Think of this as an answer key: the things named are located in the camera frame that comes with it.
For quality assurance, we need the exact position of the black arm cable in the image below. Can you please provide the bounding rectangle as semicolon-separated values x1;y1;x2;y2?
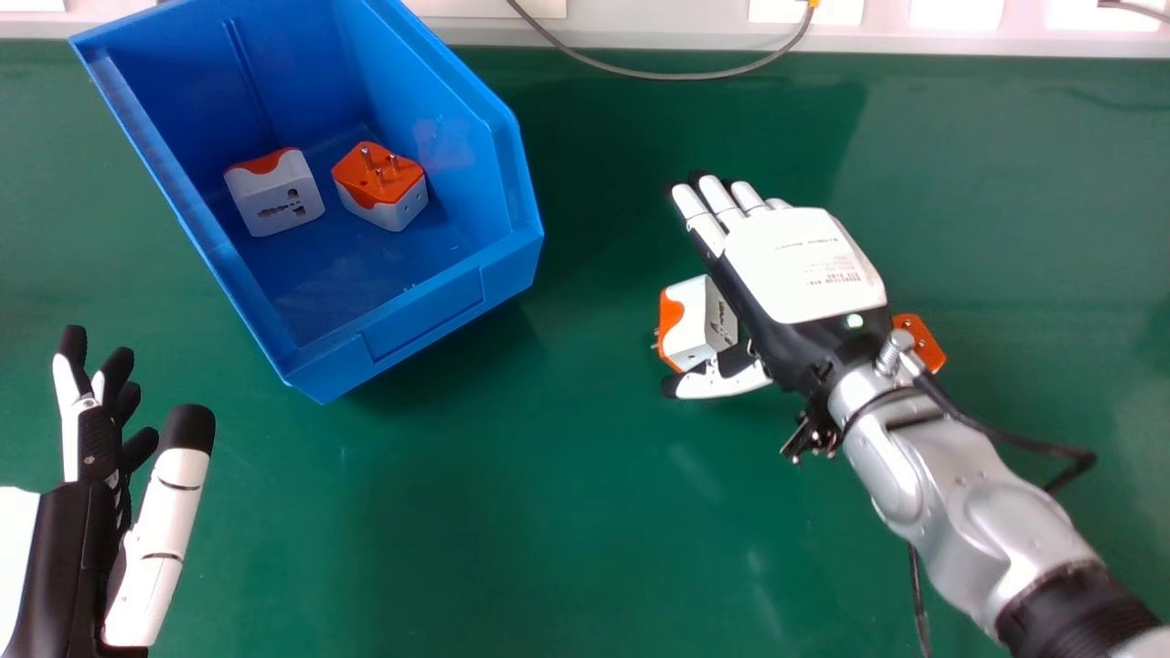
907;370;1099;658

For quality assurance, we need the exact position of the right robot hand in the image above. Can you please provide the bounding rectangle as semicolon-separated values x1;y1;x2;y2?
661;172;895;463

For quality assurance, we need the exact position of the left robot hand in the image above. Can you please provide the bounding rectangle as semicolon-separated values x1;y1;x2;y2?
0;324;218;658

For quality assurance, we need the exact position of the grey cable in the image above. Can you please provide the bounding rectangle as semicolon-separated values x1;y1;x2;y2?
505;0;816;82

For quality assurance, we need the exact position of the blue plastic bin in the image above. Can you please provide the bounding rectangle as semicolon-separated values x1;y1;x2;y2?
69;0;546;405

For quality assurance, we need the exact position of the white cable duct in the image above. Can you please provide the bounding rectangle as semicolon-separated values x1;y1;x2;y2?
0;0;1170;59

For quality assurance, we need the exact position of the white-and-orange plug adapter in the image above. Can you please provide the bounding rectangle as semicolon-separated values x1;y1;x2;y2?
331;141;429;232
656;274;740;374
891;313;948;374
224;148;326;238

